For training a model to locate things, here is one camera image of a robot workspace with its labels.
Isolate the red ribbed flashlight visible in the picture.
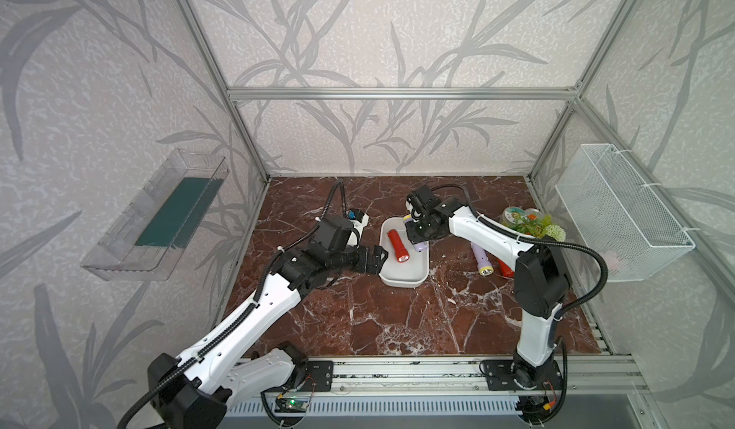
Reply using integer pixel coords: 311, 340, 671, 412
387, 229, 411, 264

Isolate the white plastic storage tray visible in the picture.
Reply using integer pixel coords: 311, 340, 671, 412
379, 217, 430, 289

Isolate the purple flashlight yellow rim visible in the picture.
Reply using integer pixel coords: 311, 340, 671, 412
471, 243, 494, 276

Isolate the red flashlight with white label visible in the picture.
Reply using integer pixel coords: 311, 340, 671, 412
498, 260, 515, 279

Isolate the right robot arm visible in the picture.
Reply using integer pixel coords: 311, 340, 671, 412
406, 185, 609, 390

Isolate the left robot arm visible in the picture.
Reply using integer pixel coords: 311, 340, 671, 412
118, 209, 388, 428

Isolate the round colourful tin lid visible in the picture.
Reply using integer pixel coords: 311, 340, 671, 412
501, 206, 526, 228

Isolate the potted artificial flower plant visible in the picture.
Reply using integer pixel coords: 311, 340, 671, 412
514, 215, 567, 243

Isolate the green circuit board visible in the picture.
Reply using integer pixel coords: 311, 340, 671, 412
275, 396, 309, 413

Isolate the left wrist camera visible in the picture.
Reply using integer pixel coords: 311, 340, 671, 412
346, 208, 369, 246

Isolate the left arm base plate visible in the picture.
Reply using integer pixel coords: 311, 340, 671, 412
285, 360, 334, 393

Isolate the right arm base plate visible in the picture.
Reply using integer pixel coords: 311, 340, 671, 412
480, 357, 566, 392

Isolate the white wire mesh basket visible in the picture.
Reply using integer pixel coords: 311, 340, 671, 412
556, 144, 696, 283

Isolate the aluminium cage frame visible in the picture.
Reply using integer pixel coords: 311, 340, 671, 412
160, 0, 735, 304

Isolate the clear acrylic wall shelf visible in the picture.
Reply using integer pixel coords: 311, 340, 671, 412
82, 149, 230, 282

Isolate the aluminium front rail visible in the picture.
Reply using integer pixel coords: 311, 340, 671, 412
165, 355, 653, 400

